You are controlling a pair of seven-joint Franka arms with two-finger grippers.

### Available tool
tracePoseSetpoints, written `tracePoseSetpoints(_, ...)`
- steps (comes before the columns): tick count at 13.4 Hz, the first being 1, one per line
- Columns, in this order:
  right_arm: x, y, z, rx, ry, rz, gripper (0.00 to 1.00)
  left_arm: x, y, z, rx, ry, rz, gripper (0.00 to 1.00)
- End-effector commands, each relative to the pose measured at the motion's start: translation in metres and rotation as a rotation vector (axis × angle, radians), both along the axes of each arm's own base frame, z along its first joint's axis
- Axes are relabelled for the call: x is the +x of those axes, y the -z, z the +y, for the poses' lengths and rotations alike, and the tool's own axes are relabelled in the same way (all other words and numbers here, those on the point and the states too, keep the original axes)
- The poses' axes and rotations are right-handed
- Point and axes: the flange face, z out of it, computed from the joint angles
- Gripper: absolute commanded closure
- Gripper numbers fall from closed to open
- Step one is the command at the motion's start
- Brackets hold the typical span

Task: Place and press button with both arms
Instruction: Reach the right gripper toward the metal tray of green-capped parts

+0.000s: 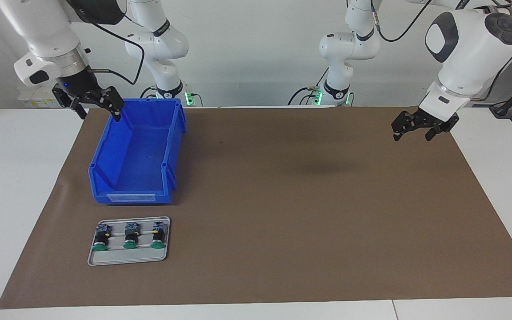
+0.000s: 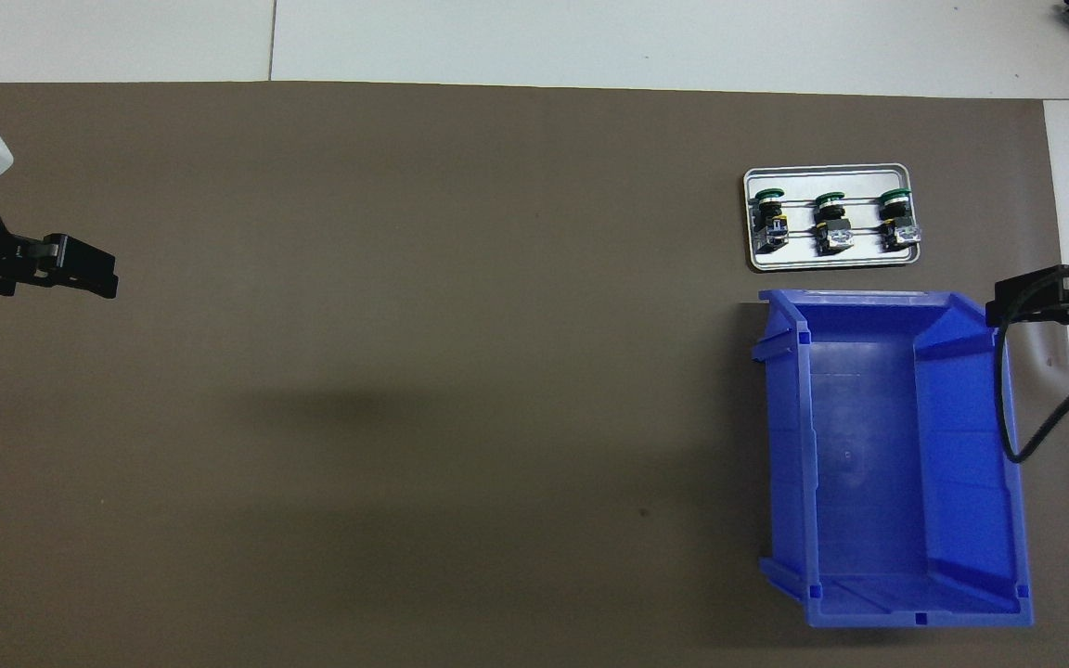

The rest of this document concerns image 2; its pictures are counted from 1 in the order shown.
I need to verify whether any green push button switch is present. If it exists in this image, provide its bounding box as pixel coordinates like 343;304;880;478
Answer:
813;192;855;255
753;188;792;253
877;188;922;253

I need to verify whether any silver metal tray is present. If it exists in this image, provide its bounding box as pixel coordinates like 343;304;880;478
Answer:
742;164;923;273

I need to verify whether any blue plastic storage bin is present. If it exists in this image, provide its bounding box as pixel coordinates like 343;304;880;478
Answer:
751;289;1035;630

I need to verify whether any brown table mat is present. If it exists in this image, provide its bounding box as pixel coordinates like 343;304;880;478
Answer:
0;82;1069;668

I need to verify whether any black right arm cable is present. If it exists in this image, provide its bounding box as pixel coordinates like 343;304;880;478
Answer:
993;263;1069;463

